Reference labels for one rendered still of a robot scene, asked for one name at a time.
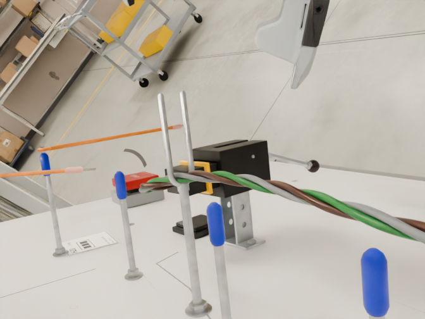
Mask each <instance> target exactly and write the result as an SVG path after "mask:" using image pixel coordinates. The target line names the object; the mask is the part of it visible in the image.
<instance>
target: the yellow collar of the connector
mask: <svg viewBox="0 0 425 319"><path fill-rule="evenodd" d="M180 165H188V161H184V160H182V161H180ZM194 166H203V167H204V171H206V172H209V173H210V166H209V163H207V162H199V161H194ZM206 189H207V191H204V192H201V193H204V194H212V193H213V188H212V183H208V182H206Z"/></svg>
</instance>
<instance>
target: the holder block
mask: <svg viewBox="0 0 425 319"><path fill-rule="evenodd" d="M192 151H193V157H194V161H201V160H202V161H215V162H217V166H218V171H225V172H230V173H232V174H234V175H240V174H248V175H254V176H256V177H259V178H261V179H263V180H271V176H270V168H269V154H268V142H267V141H260V140H252V141H248V140H240V139H235V140H232V141H226V142H221V143H217V144H212V145H208V146H203V147H198V148H194V149H192ZM252 155H254V156H255V158H252V157H251V156H252ZM251 190H253V189H251V188H248V187H238V186H234V185H228V184H224V183H221V182H220V183H219V187H217V188H214V189H212V194H205V195H209V196H215V197H222V198H228V197H231V196H234V195H237V194H241V193H243V192H247V191H251ZM199 194H204V193H199Z"/></svg>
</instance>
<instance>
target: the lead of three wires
mask: <svg viewBox="0 0 425 319"><path fill-rule="evenodd" d="M174 176H175V178H176V179H177V181H178V183H181V181H180V179H181V178H180V177H179V173H174ZM171 187H174V185H173V184H172V183H171V182H170V181H169V178H168V176H165V177H157V178H152V179H150V180H148V181H147V183H146V184H140V188H139V192H144V193H145V194H148V193H150V192H152V191H163V190H166V189H169V188H171Z"/></svg>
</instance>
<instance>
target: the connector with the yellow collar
mask: <svg viewBox="0 0 425 319"><path fill-rule="evenodd" d="M199 162H207V163H209V166H210V172H216V171H217V170H218V166H217V162H215V161H202V160H201V161H199ZM194 167H195V170H202V171H204V167H203V166H194ZM164 171H165V176H167V175H168V174H167V168H165V169H164ZM173 172H174V173H188V165H178V166H173ZM217 187H219V183H212V188H213V189H214V188H217ZM189 188H190V190H189V191H188V193H189V196H192V195H194V194H198V193H201V192H204V191H207V189H206V183H205V182H198V181H196V182H191V183H189ZM167 191H168V192H170V193H174V194H179V192H178V188H177V186H174V187H171V188H169V189H167Z"/></svg>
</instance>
